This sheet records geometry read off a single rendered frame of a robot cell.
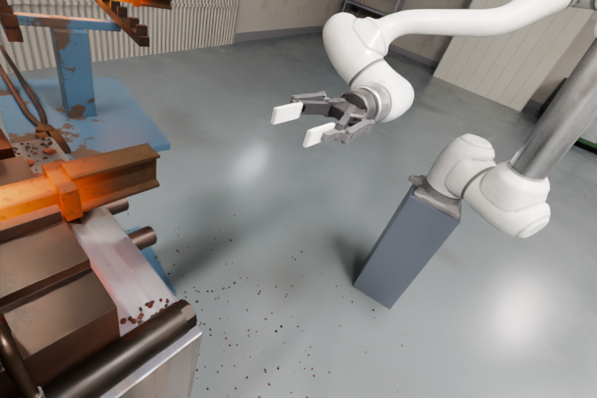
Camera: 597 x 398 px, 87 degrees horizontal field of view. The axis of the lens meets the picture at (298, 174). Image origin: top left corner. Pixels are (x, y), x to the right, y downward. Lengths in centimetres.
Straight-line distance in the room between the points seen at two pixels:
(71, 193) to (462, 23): 83
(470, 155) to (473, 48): 550
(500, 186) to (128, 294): 101
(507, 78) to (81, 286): 665
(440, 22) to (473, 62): 579
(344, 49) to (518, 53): 598
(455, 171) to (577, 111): 38
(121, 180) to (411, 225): 114
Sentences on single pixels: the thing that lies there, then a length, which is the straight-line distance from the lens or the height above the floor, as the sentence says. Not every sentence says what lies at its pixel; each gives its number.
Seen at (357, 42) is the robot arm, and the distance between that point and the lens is 79.
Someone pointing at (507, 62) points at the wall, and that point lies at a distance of 669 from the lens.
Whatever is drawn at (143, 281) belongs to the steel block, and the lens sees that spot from 38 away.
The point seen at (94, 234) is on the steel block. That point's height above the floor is 92.
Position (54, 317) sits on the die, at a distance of 30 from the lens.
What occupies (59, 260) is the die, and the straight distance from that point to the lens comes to 31.
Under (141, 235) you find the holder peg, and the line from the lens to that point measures 46.
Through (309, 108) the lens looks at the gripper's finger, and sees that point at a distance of 60.
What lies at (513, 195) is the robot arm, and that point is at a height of 83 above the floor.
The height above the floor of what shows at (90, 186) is 100.
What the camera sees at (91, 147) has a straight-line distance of 86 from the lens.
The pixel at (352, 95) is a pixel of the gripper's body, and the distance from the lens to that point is 66.
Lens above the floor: 123
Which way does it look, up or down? 35 degrees down
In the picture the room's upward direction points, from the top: 19 degrees clockwise
